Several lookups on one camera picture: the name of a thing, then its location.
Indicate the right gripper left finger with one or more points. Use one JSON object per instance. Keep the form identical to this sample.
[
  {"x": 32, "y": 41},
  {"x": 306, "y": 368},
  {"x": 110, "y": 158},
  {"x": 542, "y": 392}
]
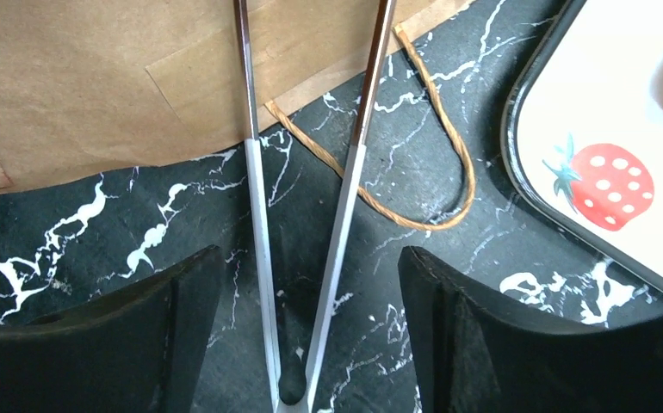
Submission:
[{"x": 137, "y": 349}]

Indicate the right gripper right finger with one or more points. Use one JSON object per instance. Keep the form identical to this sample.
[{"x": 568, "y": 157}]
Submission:
[{"x": 478, "y": 350}]

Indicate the metal tongs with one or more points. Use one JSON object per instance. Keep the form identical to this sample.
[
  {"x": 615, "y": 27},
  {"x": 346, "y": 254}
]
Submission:
[{"x": 343, "y": 217}]

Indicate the red brown paper bag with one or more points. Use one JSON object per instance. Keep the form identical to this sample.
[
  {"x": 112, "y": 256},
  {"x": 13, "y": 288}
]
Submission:
[{"x": 92, "y": 86}]

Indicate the strawberry print tray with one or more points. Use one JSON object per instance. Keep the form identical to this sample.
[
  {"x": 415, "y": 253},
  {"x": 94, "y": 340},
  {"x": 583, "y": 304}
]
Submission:
[{"x": 582, "y": 131}]

